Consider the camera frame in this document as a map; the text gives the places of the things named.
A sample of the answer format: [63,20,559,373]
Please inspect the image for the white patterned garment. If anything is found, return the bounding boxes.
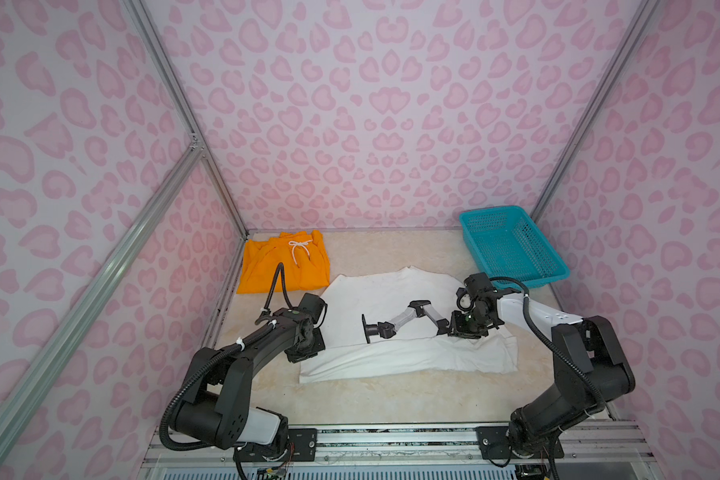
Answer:
[299,267,518,384]

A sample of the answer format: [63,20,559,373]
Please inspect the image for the orange shorts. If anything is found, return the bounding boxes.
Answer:
[238,230,331,294]

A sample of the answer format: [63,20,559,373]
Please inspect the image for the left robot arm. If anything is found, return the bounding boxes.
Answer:
[158,301,326,452]

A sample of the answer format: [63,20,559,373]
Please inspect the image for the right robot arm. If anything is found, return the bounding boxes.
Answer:
[451,288,636,467]

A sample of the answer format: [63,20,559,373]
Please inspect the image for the teal plastic laundry basket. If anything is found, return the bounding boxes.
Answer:
[459,206,570,289]

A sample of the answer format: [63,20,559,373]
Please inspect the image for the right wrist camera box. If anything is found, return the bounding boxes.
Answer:
[464,272,495,301]

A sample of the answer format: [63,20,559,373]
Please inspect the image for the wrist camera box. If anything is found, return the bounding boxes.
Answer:
[464,272,495,301]
[297,293,327,325]

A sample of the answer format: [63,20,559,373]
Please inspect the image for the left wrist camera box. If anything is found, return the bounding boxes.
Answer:
[297,293,327,325]

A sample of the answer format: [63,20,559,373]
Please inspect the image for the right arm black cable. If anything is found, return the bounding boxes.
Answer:
[455,275,607,480]

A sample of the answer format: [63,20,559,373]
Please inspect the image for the white drawstring cord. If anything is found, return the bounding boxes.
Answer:
[286,237,313,268]

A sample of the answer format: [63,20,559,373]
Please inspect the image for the aluminium frame post right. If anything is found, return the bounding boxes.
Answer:
[530,0,663,223]

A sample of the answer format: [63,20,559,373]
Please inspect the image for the aluminium frame post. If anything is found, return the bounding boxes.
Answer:
[121,0,249,239]
[530,0,663,223]

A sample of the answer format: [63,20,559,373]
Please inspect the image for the aluminium diagonal frame bar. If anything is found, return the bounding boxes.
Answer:
[0,140,205,475]

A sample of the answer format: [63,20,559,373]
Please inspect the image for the aluminium frame post left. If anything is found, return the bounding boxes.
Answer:
[121,0,249,239]

